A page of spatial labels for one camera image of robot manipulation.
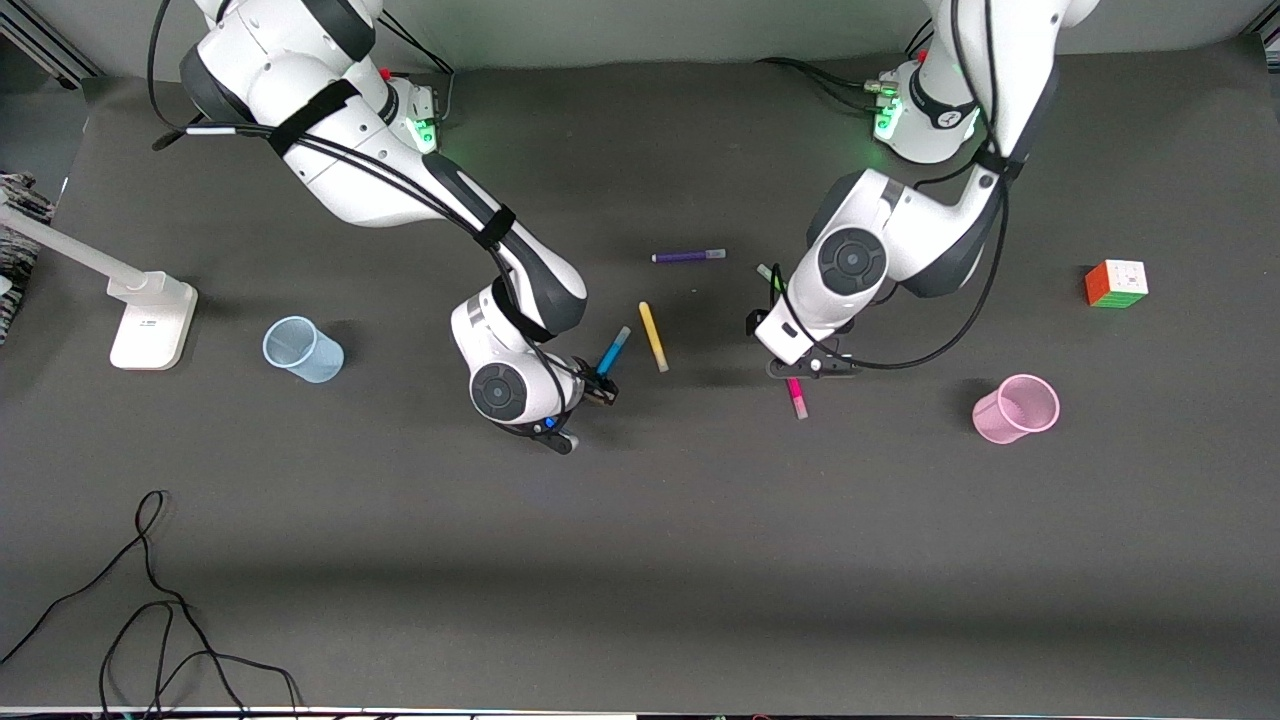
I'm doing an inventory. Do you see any blue marker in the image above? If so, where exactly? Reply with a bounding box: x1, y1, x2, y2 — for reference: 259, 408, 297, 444
596, 326, 633, 379

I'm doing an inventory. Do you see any yellow marker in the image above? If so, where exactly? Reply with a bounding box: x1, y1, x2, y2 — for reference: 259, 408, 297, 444
639, 301, 670, 374

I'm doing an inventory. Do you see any pink mesh cup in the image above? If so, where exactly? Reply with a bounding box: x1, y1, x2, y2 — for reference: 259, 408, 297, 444
972, 374, 1061, 446

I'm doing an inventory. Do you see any light blue mesh cup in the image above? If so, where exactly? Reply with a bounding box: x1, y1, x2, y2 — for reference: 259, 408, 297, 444
262, 316, 345, 384

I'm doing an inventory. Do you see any colourful puzzle cube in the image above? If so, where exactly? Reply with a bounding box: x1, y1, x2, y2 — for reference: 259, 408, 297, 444
1085, 259, 1149, 309

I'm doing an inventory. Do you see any grey patterned cloth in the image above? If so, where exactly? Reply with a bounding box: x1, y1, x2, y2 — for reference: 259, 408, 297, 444
0, 172, 53, 346

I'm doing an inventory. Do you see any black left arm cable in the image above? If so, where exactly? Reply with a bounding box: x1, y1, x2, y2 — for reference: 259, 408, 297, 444
770, 0, 1013, 373

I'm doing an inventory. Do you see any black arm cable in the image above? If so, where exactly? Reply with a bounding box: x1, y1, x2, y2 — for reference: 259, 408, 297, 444
148, 0, 601, 441
770, 0, 1013, 373

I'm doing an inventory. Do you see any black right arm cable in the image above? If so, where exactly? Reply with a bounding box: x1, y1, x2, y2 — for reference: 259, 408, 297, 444
148, 0, 601, 441

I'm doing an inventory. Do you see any black left base cable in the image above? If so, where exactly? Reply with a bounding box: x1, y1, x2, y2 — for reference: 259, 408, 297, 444
756, 56, 893, 113

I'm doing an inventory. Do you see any black base cable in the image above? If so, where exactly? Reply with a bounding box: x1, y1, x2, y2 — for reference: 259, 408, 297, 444
756, 56, 893, 113
375, 10, 457, 123

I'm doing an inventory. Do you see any black right base cable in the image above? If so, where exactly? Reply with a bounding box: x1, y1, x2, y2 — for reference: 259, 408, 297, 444
375, 10, 457, 123

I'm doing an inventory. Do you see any loose black cable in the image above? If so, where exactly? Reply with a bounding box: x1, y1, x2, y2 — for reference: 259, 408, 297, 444
0, 489, 303, 720

